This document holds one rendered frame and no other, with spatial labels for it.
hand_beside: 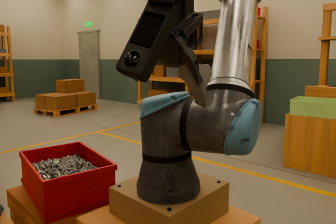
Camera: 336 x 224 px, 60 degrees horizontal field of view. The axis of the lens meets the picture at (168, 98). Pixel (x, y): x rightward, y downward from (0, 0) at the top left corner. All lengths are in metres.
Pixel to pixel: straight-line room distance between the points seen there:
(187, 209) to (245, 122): 0.23
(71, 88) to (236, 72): 6.92
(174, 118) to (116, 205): 0.28
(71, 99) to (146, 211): 6.36
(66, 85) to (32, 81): 3.44
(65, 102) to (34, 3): 4.87
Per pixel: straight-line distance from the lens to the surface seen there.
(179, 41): 0.44
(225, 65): 0.64
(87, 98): 7.27
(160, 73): 6.77
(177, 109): 0.61
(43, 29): 10.92
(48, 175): 0.99
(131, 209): 0.71
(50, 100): 6.84
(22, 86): 10.57
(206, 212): 0.72
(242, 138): 0.57
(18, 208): 1.06
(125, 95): 8.53
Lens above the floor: 1.23
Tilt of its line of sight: 7 degrees down
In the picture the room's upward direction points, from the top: straight up
